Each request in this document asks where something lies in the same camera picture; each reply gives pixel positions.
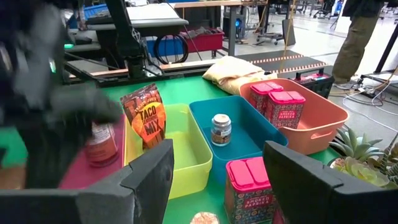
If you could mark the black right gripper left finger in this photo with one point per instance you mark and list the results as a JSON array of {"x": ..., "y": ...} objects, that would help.
[{"x": 124, "y": 199}]

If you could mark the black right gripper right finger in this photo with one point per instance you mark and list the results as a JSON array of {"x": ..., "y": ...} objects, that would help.
[{"x": 311, "y": 193}]

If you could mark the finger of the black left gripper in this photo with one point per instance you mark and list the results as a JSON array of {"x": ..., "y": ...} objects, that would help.
[
  {"x": 53, "y": 155},
  {"x": 90, "y": 105}
]

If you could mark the large glass spice jar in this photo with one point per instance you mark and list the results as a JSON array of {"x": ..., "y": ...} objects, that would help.
[{"x": 101, "y": 146}]

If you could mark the smoked paprika tin pink lid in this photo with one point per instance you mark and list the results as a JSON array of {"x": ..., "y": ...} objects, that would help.
[
  {"x": 284, "y": 112},
  {"x": 262, "y": 96},
  {"x": 248, "y": 193}
]

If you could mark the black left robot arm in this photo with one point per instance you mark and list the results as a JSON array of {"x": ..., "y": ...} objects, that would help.
[{"x": 124, "y": 31}]

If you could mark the magenta plastic bin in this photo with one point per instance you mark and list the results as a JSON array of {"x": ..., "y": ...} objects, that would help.
[{"x": 93, "y": 174}]

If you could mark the potted succulent plant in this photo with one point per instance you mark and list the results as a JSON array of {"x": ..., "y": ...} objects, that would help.
[{"x": 363, "y": 168}]

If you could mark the orange plastic bin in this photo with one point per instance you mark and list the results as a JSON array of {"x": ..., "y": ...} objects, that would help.
[{"x": 323, "y": 124}]

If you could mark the yellow-green plastic bin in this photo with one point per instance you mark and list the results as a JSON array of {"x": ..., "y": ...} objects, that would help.
[{"x": 183, "y": 149}]

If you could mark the teal plastic bin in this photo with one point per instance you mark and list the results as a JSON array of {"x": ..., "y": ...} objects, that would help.
[{"x": 248, "y": 137}]

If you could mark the blue storage bin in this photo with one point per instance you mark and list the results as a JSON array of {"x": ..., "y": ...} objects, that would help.
[{"x": 150, "y": 46}]

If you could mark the green table mat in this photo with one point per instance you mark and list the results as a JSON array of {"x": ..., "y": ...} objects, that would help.
[{"x": 186, "y": 90}]

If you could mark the grey desk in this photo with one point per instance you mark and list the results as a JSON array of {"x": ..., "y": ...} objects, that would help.
[{"x": 149, "y": 21}]

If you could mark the black toolbox red lid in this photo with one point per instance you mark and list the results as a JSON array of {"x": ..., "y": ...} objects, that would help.
[{"x": 317, "y": 84}]

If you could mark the red storage bin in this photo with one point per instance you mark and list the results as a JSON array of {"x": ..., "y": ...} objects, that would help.
[{"x": 206, "y": 42}]

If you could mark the black hazard-striped floor mat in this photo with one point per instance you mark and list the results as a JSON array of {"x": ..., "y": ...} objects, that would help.
[{"x": 280, "y": 60}]

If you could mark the yellow checked cloth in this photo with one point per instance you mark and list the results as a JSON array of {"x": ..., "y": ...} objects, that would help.
[{"x": 233, "y": 73}]

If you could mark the person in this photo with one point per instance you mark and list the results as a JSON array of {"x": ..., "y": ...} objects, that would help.
[{"x": 354, "y": 43}]

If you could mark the wooden top desk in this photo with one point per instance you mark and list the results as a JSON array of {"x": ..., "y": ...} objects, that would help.
[{"x": 211, "y": 4}]

